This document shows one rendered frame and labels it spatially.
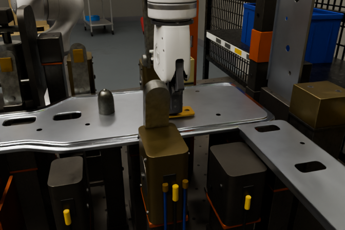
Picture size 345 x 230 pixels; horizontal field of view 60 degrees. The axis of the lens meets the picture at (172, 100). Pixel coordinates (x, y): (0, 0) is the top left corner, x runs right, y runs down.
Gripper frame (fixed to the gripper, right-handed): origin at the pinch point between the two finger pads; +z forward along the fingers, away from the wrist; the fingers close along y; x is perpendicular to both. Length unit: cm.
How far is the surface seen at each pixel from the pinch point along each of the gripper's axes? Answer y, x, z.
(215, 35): -59, 32, 1
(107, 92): -4.1, -12.1, -1.3
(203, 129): 6.5, 4.2, 3.5
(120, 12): -773, 58, 83
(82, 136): 4.3, -17.1, 3.1
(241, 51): -35.5, 32.3, 1.2
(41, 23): -659, -123, 87
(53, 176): 13.3, -21.2, 4.0
